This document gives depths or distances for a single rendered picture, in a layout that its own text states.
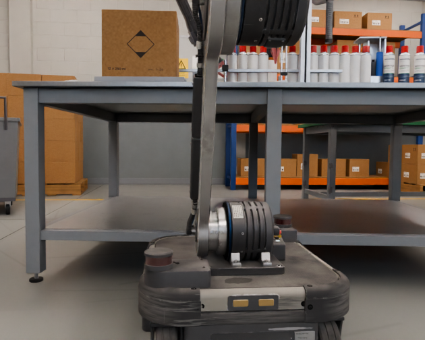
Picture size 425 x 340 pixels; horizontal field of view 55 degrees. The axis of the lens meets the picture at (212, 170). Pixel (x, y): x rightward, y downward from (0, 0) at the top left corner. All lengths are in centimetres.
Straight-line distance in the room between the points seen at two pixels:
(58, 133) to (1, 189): 153
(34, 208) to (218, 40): 122
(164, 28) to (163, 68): 16
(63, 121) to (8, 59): 212
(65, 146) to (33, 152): 322
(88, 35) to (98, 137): 153
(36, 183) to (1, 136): 187
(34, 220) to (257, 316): 112
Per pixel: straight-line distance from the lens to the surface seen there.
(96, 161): 644
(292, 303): 102
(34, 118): 181
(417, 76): 229
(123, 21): 176
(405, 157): 594
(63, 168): 503
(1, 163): 367
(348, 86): 169
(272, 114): 165
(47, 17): 687
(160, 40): 172
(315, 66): 213
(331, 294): 104
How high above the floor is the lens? 57
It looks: 3 degrees down
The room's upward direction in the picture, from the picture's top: 1 degrees clockwise
